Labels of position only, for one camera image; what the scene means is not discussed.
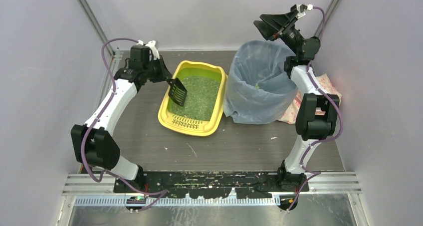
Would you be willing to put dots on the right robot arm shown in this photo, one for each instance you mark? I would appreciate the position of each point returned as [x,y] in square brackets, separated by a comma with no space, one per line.
[319,110]

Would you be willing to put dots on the yellow litter box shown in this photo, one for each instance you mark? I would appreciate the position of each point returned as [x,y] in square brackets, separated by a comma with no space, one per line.
[186,125]

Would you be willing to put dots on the black litter scoop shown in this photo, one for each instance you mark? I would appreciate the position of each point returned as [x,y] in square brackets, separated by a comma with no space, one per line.
[177,92]

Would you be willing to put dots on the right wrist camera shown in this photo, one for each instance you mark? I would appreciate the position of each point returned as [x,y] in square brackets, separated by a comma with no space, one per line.
[302,8]

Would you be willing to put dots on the pink patterned cloth bag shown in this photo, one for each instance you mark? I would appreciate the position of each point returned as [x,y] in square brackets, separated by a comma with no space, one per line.
[291,113]

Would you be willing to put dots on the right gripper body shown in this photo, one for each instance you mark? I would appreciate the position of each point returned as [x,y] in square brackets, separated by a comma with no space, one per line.
[282,26]

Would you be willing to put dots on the green cat litter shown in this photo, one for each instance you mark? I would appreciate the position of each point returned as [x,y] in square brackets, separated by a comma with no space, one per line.
[200,100]

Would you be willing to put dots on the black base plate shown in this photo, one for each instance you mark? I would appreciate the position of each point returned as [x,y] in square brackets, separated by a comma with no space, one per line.
[214,184]

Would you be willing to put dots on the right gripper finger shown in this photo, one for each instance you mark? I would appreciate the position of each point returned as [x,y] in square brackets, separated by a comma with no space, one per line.
[279,22]
[266,30]

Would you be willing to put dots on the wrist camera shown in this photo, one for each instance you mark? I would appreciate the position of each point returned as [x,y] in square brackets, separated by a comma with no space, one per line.
[153,46]
[302,8]

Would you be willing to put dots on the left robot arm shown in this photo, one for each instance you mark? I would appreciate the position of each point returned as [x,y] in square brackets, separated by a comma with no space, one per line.
[93,141]

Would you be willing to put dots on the blue bag lined bin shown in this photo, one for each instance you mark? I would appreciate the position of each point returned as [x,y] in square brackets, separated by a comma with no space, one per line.
[258,90]

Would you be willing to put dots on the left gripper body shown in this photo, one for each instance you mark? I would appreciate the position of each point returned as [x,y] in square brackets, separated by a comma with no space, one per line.
[158,71]

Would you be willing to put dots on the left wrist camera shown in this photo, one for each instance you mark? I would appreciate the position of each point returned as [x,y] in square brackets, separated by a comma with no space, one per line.
[153,46]

